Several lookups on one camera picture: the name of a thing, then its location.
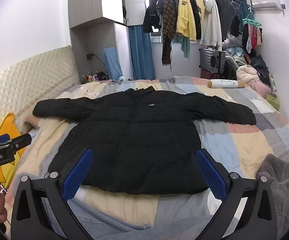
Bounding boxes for black hanging coat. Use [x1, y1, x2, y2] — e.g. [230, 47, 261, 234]
[186, 0, 202, 40]

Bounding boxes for yellow pillow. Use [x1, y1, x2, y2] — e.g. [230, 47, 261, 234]
[0, 112, 28, 189]

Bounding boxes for pale yellow hanging garment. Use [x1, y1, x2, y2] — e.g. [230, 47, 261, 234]
[195, 0, 206, 18]

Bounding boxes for pastel patchwork quilt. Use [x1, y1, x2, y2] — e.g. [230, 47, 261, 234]
[6, 76, 289, 240]

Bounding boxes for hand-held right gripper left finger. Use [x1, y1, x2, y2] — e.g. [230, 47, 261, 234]
[10, 148, 95, 240]

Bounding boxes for white hoodie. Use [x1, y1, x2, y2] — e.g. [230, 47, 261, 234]
[201, 0, 223, 50]

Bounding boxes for blue covered chair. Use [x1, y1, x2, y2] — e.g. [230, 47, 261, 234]
[103, 47, 123, 80]

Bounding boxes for white cylinder pillow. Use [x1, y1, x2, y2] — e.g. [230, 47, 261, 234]
[208, 79, 245, 90]

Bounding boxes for grey wardrobe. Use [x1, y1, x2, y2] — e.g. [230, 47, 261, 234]
[68, 0, 131, 84]

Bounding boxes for yellow fleece hoodie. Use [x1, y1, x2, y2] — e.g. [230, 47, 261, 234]
[176, 0, 197, 42]

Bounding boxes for grey suitcase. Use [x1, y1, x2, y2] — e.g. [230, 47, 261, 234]
[199, 47, 226, 74]

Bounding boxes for pile of clothes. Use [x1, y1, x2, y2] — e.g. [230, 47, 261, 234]
[221, 35, 272, 98]

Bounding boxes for green clip hanger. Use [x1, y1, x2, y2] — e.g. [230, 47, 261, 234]
[242, 6, 263, 28]

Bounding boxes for nightstand clutter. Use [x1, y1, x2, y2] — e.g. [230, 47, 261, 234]
[79, 70, 110, 83]

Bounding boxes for dark red suitcase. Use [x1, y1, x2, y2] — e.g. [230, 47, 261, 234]
[200, 67, 221, 80]

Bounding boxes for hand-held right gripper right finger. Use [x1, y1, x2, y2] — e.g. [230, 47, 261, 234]
[195, 148, 282, 240]

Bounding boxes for black puffer jacket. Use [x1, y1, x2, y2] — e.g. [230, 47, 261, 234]
[32, 86, 257, 195]

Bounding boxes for cream quilted headboard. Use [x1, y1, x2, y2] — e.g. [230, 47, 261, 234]
[0, 45, 80, 133]

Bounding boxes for black hanging jacket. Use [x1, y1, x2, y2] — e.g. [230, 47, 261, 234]
[142, 0, 165, 33]

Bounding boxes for person's grey pants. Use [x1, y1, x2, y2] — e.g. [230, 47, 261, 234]
[41, 196, 225, 240]

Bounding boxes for white air conditioner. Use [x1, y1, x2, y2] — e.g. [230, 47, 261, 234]
[252, 0, 286, 12]

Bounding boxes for dark grey hanging coat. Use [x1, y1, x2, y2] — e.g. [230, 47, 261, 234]
[204, 0, 236, 42]

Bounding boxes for blue curtain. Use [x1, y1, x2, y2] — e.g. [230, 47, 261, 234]
[128, 25, 156, 80]

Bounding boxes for green box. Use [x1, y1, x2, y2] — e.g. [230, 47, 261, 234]
[266, 94, 280, 110]

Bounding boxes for grey fleece blanket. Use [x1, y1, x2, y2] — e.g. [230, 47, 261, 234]
[256, 138, 289, 230]

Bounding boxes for teal hanging garment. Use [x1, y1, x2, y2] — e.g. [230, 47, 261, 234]
[173, 34, 191, 60]

